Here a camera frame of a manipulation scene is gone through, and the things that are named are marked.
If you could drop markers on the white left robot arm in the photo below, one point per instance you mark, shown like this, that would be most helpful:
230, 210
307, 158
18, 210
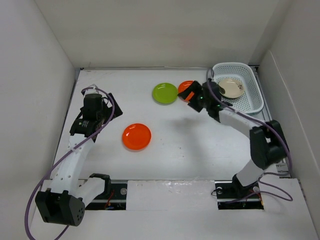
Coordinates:
64, 201

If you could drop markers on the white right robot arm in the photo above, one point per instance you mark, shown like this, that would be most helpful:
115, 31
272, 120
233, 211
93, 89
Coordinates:
268, 144

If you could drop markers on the orange plate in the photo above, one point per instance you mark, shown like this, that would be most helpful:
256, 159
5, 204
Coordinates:
136, 136
183, 86

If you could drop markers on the black metal base rail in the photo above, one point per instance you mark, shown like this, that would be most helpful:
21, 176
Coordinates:
172, 195

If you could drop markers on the white perforated plastic bin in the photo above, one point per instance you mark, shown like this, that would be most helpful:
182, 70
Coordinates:
251, 101

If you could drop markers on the cream plate with leaf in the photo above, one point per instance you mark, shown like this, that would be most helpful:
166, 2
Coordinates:
231, 88

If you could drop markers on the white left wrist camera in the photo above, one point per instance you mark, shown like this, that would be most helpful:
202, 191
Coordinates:
92, 89

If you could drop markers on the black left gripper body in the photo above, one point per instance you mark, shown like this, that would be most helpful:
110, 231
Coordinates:
104, 115

